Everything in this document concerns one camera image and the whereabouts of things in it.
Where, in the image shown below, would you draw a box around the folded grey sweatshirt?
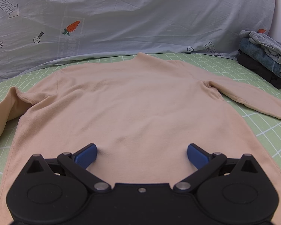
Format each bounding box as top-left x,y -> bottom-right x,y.
240,30 -> 281,64

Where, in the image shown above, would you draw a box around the folded blue jeans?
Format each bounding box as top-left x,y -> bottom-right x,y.
240,38 -> 281,78

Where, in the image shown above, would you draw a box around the folded black garment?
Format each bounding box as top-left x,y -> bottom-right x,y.
237,49 -> 281,89

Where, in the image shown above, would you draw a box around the beige long-sleeve shirt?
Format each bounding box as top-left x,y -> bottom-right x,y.
0,53 -> 281,224

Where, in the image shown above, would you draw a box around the green checked mat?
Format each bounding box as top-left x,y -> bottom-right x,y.
0,53 -> 281,184

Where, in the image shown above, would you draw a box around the grey carrot-print bedsheet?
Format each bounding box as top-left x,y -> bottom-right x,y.
0,0 -> 275,81

